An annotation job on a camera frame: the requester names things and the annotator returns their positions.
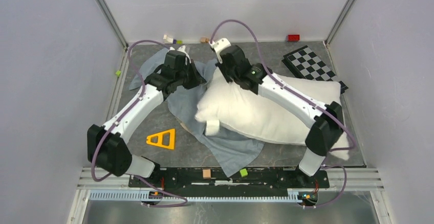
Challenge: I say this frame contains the white toothed rail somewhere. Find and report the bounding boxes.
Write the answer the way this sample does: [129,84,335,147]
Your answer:
[89,190,314,203]

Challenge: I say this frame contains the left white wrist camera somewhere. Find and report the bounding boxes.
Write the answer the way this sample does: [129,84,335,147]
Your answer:
[169,45,191,60]

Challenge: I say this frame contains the white purple block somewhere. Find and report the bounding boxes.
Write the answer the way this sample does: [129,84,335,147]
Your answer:
[163,34,183,44]

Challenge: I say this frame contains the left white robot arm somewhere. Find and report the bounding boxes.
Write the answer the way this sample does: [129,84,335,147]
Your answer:
[87,46,205,187]

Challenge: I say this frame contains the green cube on rail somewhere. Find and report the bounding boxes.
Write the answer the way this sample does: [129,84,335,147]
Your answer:
[239,168,248,177]

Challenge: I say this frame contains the red lego brick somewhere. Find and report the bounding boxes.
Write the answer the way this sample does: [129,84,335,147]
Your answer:
[287,34,300,42]

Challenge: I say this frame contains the white pillow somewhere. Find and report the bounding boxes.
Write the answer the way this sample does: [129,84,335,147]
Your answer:
[194,68,341,146]

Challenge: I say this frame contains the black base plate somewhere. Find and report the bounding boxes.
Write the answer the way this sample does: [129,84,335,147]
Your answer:
[147,167,330,197]

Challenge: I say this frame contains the tan wooden cube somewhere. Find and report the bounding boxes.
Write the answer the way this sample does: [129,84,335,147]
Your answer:
[202,169,211,179]

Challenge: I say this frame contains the yellow triangle piece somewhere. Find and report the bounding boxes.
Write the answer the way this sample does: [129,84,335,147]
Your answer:
[146,128,176,150]

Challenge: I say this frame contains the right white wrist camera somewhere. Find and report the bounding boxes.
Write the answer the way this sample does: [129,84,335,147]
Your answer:
[209,38,231,63]

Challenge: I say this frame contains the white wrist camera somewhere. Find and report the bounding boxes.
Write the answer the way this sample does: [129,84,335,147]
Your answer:
[209,38,231,63]
[169,45,191,60]

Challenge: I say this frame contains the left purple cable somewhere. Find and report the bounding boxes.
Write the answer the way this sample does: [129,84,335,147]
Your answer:
[91,39,188,208]

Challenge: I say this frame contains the black white checkerboard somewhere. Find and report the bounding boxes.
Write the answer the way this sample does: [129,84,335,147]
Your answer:
[282,46,349,94]

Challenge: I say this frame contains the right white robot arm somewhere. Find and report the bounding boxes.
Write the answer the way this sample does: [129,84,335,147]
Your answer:
[211,42,343,187]

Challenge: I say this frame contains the blue grey pillowcase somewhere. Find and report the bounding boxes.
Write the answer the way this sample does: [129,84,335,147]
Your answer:
[129,48,265,178]

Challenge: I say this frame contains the tan wooden blocks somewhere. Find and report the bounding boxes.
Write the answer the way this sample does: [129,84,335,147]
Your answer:
[200,37,210,44]

